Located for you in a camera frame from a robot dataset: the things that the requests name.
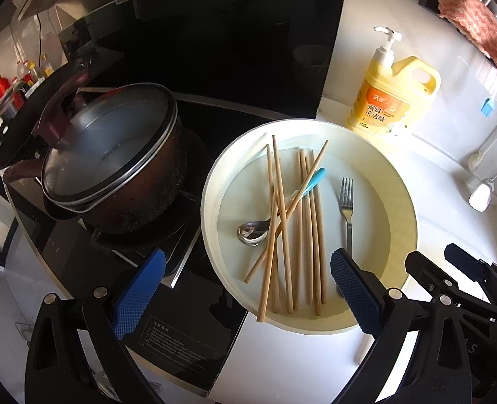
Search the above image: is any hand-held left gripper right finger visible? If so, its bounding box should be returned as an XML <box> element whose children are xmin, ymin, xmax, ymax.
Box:
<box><xmin>330</xmin><ymin>248</ymin><xmax>472</xmax><ymax>404</ymax></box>

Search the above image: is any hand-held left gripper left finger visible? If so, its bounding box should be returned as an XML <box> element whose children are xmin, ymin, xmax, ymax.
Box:
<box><xmin>24</xmin><ymin>248</ymin><xmax>167</xmax><ymax>404</ymax></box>

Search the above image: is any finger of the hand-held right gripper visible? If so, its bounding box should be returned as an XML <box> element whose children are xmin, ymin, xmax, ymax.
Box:
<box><xmin>444</xmin><ymin>242</ymin><xmax>497</xmax><ymax>304</ymax></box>
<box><xmin>405</xmin><ymin>250</ymin><xmax>497</xmax><ymax>321</ymax></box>

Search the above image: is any pile of wooden chopsticks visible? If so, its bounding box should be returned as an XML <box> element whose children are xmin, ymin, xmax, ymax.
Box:
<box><xmin>243</xmin><ymin>135</ymin><xmax>330</xmax><ymax>325</ymax></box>

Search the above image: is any stainless steel fork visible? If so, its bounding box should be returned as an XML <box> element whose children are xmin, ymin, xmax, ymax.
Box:
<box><xmin>339</xmin><ymin>177</ymin><xmax>355</xmax><ymax>297</ymax></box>

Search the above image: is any white round plastic basin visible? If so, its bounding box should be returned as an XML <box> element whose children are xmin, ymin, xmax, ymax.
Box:
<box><xmin>200</xmin><ymin>120</ymin><xmax>420</xmax><ymax>336</ymax></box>

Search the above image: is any teal-handled metal spoon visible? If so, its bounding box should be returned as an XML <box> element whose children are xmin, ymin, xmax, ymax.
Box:
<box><xmin>237</xmin><ymin>167</ymin><xmax>327</xmax><ymax>247</ymax></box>

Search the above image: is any black stove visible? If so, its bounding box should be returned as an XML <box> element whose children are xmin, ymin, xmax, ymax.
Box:
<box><xmin>4</xmin><ymin>93</ymin><xmax>249</xmax><ymax>392</ymax></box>

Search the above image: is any white plastic cutting board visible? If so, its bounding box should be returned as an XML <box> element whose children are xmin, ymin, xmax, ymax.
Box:
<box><xmin>355</xmin><ymin>332</ymin><xmax>373</xmax><ymax>365</ymax></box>

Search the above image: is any stainless steel spatula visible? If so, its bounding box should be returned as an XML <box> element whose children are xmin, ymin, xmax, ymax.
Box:
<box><xmin>468</xmin><ymin>151</ymin><xmax>497</xmax><ymax>213</ymax></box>

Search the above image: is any brown cooking pot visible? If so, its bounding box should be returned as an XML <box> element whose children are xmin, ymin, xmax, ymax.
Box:
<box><xmin>2</xmin><ymin>83</ymin><xmax>189</xmax><ymax>236</ymax></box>

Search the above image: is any glass pot lid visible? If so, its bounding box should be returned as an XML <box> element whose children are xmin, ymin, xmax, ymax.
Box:
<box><xmin>31</xmin><ymin>71</ymin><xmax>178</xmax><ymax>212</ymax></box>

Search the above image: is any yellow dish soap pump bottle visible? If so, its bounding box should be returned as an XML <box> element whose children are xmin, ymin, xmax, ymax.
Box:
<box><xmin>344</xmin><ymin>26</ymin><xmax>441</xmax><ymax>136</ymax></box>

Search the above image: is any small steel pot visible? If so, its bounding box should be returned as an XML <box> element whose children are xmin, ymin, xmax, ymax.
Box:
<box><xmin>0</xmin><ymin>93</ymin><xmax>26</xmax><ymax>123</ymax></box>

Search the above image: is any red plastic bag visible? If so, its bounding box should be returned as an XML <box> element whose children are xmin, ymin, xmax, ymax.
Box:
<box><xmin>0</xmin><ymin>75</ymin><xmax>14</xmax><ymax>106</ymax></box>

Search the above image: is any clear seasoning bottle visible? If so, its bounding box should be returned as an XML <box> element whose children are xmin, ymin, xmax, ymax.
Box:
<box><xmin>18</xmin><ymin>60</ymin><xmax>38</xmax><ymax>85</ymax></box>

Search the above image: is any pink dish cloth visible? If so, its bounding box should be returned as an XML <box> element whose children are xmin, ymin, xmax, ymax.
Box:
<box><xmin>430</xmin><ymin>0</ymin><xmax>497</xmax><ymax>71</ymax></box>

